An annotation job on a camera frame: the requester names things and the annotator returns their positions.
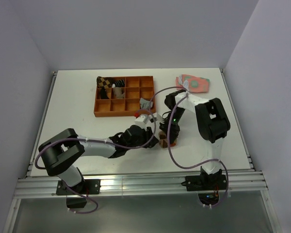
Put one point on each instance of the black white striped sock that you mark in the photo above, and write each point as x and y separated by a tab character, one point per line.
118	83

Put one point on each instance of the argyle beige orange sock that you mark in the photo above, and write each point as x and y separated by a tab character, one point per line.
163	142

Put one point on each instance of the black sock in tray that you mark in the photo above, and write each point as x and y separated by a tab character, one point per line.
103	94

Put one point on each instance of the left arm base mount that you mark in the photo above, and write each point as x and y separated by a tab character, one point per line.
92	185

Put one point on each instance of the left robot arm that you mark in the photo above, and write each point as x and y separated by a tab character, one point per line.
58	155

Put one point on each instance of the pink green sock pair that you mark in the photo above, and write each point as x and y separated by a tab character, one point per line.
192	83

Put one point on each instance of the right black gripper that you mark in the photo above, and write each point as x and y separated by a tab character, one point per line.
173	133

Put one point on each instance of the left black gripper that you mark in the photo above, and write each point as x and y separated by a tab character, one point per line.
148	134

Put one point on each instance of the aluminium front rail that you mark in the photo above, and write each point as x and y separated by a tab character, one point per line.
137	184

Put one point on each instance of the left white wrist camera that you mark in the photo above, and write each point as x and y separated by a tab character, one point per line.
142	120

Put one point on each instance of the orange compartment tray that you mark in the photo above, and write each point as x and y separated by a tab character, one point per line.
136	87

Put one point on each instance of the beige rolled sock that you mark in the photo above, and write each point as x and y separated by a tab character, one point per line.
118	93

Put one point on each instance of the brown checkered rolled sock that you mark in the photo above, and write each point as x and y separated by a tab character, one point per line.
105	82

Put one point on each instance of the grey ankle sock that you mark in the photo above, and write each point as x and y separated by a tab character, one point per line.
145	104

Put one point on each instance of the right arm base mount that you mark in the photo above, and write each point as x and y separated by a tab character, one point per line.
205	183

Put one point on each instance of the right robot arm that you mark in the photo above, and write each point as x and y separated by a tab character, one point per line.
213	125

